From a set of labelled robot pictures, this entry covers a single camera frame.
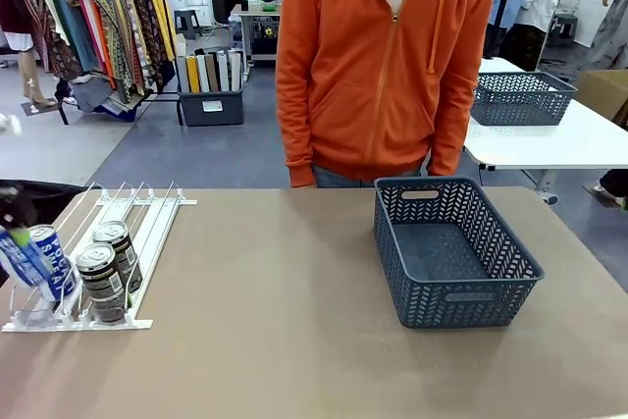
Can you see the blue Pocari Sweat can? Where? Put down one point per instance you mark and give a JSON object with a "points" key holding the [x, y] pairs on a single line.
{"points": [[19, 262], [55, 262]]}

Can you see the clothes rack with garments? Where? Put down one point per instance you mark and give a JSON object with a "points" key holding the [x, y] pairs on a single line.
{"points": [[98, 21]]}

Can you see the light grey fabric roll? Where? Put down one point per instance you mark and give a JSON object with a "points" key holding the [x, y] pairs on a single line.
{"points": [[224, 71]]}

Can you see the grey plastic stool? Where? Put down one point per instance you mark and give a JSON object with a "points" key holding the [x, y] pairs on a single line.
{"points": [[564, 26]]}

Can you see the grey step stool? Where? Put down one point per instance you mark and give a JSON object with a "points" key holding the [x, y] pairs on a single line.
{"points": [[186, 21]]}

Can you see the brown fabric roll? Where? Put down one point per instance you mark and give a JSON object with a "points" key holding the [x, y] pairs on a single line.
{"points": [[212, 73]]}

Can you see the pile of folded fabric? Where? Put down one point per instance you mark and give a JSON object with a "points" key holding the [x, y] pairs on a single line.
{"points": [[105, 95]]}

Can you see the white side table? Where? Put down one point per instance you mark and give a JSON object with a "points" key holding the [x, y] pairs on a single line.
{"points": [[539, 144]]}

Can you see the blue plastic woven basket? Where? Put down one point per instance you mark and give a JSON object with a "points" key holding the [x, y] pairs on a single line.
{"points": [[451, 303], [520, 105]]}

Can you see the person's left forearm orange sleeve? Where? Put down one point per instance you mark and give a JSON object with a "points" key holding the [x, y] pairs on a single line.
{"points": [[451, 134]]}

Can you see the mannequin legs on stand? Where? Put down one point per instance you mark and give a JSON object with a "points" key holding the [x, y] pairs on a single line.
{"points": [[34, 75]]}

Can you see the white fabric roll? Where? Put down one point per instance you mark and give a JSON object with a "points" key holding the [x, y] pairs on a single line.
{"points": [[202, 74]]}

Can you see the brown cardboard box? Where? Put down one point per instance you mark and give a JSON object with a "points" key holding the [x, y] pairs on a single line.
{"points": [[606, 92]]}

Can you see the black drink can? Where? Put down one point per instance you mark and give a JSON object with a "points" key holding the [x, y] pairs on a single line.
{"points": [[100, 284], [126, 252]]}

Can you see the person's right forearm orange sleeve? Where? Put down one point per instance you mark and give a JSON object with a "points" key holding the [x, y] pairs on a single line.
{"points": [[297, 144]]}

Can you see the yellow fabric roll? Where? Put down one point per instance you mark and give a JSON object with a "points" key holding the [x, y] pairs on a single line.
{"points": [[193, 74]]}

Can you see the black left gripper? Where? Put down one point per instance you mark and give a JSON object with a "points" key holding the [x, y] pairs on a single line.
{"points": [[15, 205]]}

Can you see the grey workbench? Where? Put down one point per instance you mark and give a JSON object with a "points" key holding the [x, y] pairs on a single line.
{"points": [[255, 26]]}

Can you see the yellow hanging garment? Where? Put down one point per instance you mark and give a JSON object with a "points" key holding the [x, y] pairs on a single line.
{"points": [[157, 2]]}

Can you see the mannequin in grey dress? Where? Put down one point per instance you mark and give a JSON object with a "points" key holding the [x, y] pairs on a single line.
{"points": [[611, 26]]}

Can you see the grey plastic storage bin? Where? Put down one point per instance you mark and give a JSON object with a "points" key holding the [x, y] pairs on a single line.
{"points": [[211, 107]]}

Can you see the person in orange hoodie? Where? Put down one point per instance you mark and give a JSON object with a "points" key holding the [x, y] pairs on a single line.
{"points": [[368, 95]]}

